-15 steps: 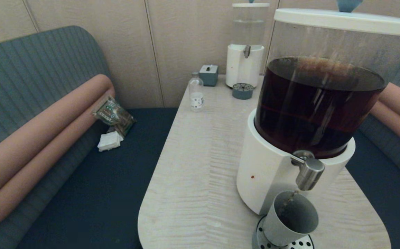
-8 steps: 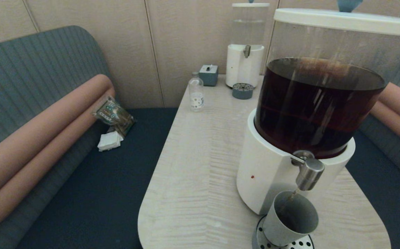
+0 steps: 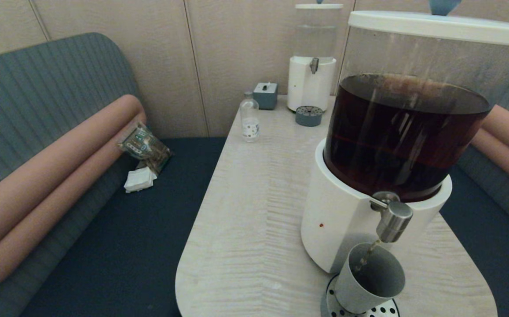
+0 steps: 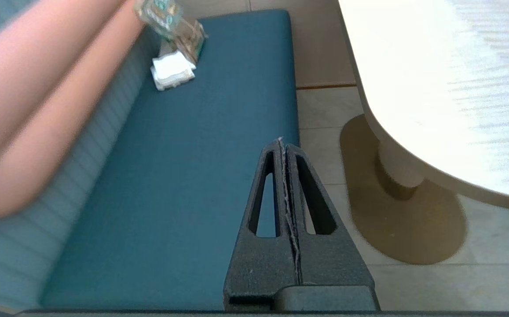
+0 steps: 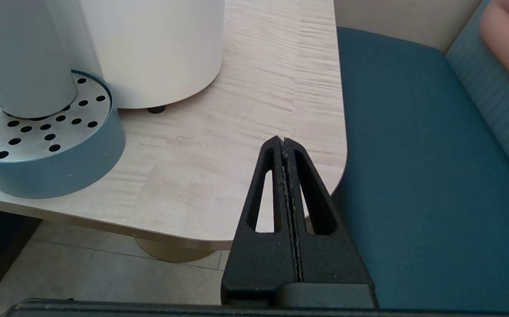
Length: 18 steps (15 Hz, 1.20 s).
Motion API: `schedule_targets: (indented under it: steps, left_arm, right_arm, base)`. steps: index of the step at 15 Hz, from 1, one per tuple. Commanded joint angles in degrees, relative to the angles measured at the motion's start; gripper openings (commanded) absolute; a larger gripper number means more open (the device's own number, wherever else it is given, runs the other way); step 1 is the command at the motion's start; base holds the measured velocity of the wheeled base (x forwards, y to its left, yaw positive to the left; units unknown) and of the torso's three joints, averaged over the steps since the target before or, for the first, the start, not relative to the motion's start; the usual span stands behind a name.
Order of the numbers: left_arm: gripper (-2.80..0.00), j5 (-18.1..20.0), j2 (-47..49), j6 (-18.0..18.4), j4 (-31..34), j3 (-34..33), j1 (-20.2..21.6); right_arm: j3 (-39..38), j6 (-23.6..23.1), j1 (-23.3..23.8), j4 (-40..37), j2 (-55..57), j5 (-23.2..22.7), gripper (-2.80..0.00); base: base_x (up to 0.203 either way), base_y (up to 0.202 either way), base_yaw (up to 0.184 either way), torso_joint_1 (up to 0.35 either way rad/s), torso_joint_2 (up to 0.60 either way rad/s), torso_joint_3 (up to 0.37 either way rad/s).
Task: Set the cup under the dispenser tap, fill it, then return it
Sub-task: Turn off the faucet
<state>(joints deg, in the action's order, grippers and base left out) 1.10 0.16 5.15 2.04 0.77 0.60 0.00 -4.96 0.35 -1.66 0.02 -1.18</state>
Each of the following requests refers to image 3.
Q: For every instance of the large metal dispenser tap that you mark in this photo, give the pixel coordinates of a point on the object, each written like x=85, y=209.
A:
x=393, y=219

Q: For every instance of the grey plastic cup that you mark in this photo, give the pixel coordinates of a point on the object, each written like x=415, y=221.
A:
x=360, y=288

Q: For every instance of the clear plastic bottle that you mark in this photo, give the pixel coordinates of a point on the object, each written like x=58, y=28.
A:
x=250, y=123

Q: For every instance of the grey-blue square box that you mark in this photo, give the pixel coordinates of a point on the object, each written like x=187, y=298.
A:
x=265, y=97

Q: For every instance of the small blue drip tray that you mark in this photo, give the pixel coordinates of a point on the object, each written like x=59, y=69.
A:
x=309, y=118

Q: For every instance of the small white water dispenser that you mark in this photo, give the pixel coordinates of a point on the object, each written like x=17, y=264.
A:
x=309, y=88

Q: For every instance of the clear snack packet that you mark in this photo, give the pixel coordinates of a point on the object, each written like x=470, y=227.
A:
x=144, y=147

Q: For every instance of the small metal dispenser tap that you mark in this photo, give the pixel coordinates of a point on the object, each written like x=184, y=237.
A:
x=314, y=65

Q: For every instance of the large white tea dispenser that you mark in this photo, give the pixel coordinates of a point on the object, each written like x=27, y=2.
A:
x=346, y=220

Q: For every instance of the white paper napkins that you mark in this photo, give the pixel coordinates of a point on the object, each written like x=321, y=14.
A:
x=140, y=180

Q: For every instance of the dark blue seat cushion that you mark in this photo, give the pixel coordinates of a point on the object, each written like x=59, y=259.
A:
x=492, y=264
x=140, y=246

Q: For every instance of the small white dispenser lid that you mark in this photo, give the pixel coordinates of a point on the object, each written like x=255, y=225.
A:
x=319, y=6

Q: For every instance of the round metal drip tray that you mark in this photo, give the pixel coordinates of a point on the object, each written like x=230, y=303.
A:
x=386, y=311

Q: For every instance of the large white dispenser lid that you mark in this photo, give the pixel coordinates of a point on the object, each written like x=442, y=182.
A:
x=434, y=25

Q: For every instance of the grey ribbed sofa backrest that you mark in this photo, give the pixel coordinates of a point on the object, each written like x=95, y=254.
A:
x=38, y=88
x=492, y=189

